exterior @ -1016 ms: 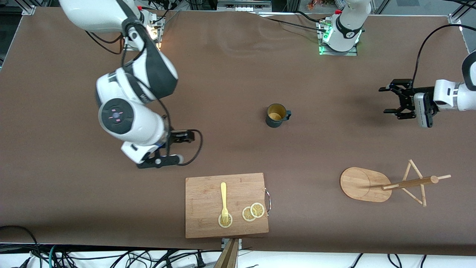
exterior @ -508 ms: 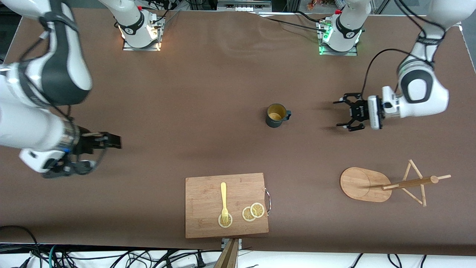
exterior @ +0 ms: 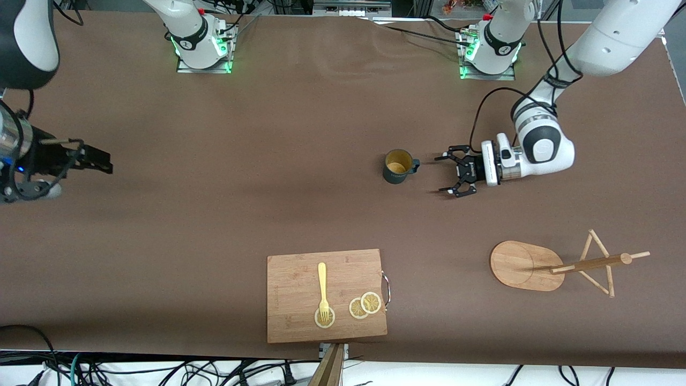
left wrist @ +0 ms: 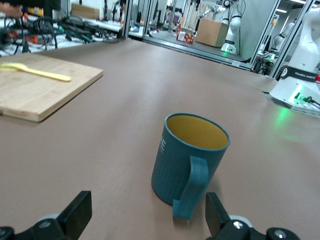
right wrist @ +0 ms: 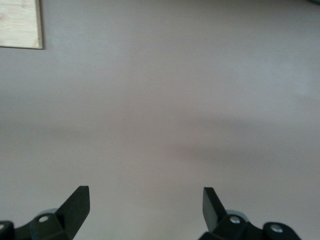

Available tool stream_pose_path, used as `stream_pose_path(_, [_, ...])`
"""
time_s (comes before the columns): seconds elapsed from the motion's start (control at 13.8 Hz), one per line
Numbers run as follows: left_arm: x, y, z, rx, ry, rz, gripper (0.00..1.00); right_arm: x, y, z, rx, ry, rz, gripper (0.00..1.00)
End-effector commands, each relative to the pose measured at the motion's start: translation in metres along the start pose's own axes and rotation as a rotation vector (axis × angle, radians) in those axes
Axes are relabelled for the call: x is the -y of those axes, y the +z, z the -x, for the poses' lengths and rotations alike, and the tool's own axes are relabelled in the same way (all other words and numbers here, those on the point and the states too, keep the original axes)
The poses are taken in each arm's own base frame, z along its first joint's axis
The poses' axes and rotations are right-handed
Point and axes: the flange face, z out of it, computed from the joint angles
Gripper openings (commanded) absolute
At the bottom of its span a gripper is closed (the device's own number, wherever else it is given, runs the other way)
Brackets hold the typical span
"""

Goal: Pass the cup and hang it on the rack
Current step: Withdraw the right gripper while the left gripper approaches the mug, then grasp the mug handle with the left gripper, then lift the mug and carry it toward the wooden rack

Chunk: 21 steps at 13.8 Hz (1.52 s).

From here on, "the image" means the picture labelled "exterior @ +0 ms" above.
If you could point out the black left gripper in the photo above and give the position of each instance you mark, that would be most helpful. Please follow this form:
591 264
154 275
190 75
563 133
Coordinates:
475 171

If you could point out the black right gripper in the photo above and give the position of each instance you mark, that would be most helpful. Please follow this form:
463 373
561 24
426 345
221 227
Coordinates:
47 159

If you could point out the teal ribbed mug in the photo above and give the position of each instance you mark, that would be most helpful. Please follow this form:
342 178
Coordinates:
395 174

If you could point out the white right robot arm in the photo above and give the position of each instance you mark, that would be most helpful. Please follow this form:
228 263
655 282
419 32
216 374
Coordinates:
187 32

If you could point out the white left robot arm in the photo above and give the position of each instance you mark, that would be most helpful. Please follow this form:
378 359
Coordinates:
611 37

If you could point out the wooden mug rack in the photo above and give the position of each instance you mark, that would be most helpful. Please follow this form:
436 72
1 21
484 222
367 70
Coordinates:
517 265

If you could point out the lemon slice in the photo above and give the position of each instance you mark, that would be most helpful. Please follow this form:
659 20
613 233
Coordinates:
325 323
355 310
371 302

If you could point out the yellow plastic fork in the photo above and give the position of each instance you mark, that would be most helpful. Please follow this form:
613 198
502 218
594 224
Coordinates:
322 279

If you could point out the grey metal device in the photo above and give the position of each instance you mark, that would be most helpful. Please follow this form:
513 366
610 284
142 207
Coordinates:
351 8

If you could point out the bamboo cutting board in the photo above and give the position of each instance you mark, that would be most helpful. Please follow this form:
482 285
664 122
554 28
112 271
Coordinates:
295 300

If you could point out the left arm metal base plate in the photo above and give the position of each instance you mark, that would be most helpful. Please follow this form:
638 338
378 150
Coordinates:
509 76

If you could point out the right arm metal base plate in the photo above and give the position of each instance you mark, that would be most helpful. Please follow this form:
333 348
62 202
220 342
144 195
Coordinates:
228 53

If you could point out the small metal bracket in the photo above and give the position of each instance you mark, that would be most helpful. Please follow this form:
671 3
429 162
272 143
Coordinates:
345 351

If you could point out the wooden post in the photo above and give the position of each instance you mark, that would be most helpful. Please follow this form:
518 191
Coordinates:
329 370

